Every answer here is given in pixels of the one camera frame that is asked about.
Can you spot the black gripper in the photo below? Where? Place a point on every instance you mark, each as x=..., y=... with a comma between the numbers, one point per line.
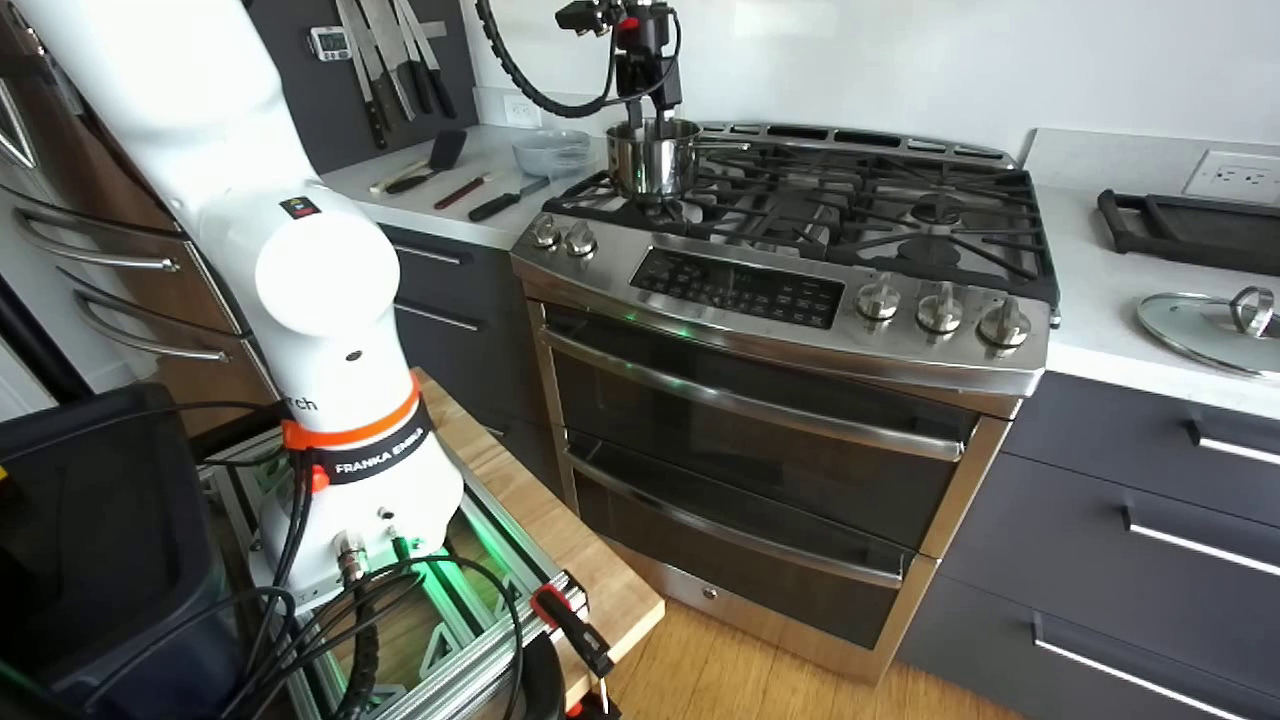
x=651, y=52

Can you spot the stainless steel pot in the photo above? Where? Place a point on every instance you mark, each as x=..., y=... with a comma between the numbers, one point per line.
x=653, y=171

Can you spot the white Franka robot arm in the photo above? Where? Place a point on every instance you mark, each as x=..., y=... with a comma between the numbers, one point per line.
x=321, y=283

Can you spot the glass pot lid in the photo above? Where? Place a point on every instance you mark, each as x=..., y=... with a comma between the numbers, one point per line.
x=1203, y=331

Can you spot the clear plastic container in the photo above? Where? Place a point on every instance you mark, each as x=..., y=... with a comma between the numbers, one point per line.
x=550, y=157

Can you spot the dark gray drawer front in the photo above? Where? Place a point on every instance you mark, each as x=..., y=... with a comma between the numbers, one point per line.
x=464, y=374
x=1146, y=445
x=445, y=272
x=1012, y=667
x=1104, y=564

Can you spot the white kitchen timer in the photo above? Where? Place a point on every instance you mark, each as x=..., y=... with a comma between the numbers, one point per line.
x=331, y=40

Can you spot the stainless steel gas range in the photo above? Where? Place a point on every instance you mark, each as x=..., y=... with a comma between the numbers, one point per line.
x=761, y=441

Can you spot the dark knife board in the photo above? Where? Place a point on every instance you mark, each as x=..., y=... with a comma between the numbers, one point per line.
x=294, y=95

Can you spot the wooden robot cart top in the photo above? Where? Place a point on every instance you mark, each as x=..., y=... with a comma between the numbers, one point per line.
x=584, y=560

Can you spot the red and black clamp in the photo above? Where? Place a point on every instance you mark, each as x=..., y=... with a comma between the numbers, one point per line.
x=573, y=624

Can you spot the black rectangular tray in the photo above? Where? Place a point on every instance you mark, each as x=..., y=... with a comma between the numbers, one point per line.
x=1187, y=230

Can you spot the black plastic bin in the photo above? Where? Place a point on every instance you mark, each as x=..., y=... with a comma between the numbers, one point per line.
x=95, y=560

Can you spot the wrist mounted camera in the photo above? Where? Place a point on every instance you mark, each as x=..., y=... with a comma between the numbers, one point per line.
x=584, y=19

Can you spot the aluminium cart frame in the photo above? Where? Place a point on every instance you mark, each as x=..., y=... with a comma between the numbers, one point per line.
x=454, y=667

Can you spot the white wall outlet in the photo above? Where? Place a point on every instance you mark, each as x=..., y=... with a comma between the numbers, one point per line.
x=1233, y=172

